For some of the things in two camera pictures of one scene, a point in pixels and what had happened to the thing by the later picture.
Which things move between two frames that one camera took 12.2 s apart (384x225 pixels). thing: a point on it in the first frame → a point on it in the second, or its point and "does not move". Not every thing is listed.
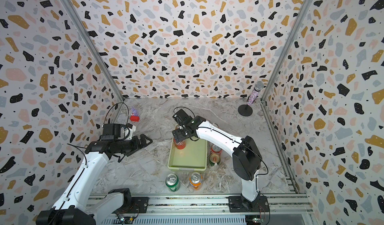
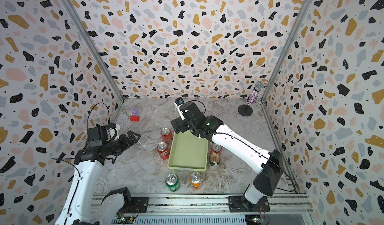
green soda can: x=171 y=180 does not move
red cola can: x=181 y=145 → x=163 y=150
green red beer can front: x=214 y=158 does not move
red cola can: x=215 y=149 does not move
